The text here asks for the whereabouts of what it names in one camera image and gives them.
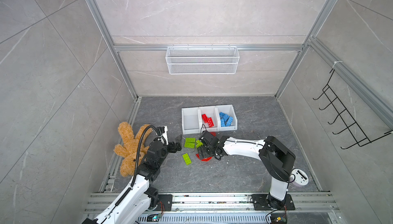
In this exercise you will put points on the white left storage bin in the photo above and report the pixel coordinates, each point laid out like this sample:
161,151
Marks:
191,120

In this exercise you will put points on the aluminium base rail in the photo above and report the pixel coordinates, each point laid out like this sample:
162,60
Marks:
215,208

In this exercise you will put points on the green lego brick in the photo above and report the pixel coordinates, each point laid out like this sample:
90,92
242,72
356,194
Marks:
189,145
198,144
190,140

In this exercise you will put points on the white wire mesh basket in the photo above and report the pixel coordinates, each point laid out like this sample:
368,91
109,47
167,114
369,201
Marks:
202,60

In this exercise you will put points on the white right storage bin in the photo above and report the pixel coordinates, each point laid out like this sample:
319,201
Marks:
228,109

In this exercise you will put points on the black wire hook rack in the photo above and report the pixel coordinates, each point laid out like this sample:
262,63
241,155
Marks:
349,122

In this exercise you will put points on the brown teddy bear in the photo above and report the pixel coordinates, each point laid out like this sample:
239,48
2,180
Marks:
129,148

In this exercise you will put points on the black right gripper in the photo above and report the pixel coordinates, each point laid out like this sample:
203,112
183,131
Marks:
201,150

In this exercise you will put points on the blue lego brick studs up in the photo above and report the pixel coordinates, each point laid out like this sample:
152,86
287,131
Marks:
223,115

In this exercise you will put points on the white middle storage bin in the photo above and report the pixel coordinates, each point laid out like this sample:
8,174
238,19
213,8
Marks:
210,112

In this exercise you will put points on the blue lego brick underside up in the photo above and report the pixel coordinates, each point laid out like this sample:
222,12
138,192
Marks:
229,121

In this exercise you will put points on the green lego brick lone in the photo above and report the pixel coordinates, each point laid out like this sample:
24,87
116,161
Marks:
187,159

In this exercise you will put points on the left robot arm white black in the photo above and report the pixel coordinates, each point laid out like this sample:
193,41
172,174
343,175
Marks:
139,195

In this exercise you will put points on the red lego brick front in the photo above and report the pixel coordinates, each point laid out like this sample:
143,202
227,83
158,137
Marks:
210,122

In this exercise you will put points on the red lego arch piece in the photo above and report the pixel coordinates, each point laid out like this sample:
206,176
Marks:
203,159

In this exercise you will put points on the white tape roll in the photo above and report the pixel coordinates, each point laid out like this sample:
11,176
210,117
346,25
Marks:
299,178

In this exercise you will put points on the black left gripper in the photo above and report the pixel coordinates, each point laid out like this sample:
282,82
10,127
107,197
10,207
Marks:
173,149

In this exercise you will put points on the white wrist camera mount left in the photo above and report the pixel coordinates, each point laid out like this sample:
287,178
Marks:
163,134

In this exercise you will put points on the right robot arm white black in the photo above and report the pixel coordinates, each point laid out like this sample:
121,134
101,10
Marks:
276,157

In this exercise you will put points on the white storage bin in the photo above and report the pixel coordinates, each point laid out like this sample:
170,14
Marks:
210,112
191,120
228,109

